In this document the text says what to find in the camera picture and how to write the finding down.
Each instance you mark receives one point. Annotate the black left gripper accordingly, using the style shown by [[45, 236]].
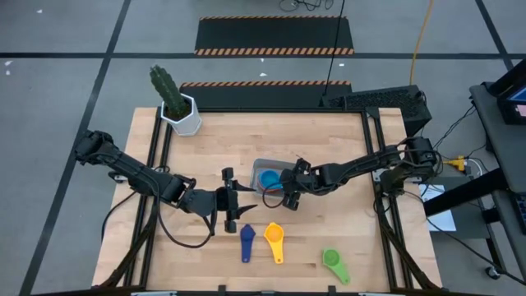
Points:
[[230, 201]]

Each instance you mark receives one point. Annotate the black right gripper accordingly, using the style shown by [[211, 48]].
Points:
[[298, 181]]

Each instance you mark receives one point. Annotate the teal measuring cup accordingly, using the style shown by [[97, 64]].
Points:
[[269, 178]]

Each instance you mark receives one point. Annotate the navy measuring cup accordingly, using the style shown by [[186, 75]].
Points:
[[247, 234]]

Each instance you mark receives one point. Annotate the yellow measuring cup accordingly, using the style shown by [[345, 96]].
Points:
[[273, 234]]

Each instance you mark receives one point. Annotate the green measuring cup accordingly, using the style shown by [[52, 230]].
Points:
[[331, 258]]

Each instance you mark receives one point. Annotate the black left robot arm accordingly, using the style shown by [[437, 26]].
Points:
[[135, 174]]

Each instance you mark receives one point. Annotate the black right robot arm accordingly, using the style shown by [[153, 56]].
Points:
[[361, 166]]

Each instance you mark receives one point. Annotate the grey plastic basket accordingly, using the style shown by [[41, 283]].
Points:
[[271, 165]]

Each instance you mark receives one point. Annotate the black hazard-striped floor mat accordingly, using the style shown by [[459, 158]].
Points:
[[273, 35], [263, 96]]

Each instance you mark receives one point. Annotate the white hexagonal plant pot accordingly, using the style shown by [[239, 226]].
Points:
[[187, 125]]

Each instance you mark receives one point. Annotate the black perforated computer case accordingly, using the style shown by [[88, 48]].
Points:
[[382, 103]]

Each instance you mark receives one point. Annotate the green cactus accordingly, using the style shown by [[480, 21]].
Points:
[[168, 92]]

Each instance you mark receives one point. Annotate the white paper sheet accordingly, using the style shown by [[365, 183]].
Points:
[[441, 218]]

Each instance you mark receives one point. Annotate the yellow power plug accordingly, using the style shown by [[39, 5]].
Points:
[[457, 162]]

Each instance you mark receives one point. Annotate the black desk leg beam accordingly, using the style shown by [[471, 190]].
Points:
[[464, 193]]

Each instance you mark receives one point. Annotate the grey side desk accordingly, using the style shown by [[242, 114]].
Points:
[[505, 152]]

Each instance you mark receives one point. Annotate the black caster wheel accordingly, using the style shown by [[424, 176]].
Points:
[[492, 273]]

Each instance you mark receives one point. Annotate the black monitor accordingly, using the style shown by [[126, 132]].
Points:
[[509, 111]]

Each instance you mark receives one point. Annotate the black metal table frame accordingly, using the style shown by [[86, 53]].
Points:
[[263, 110]]

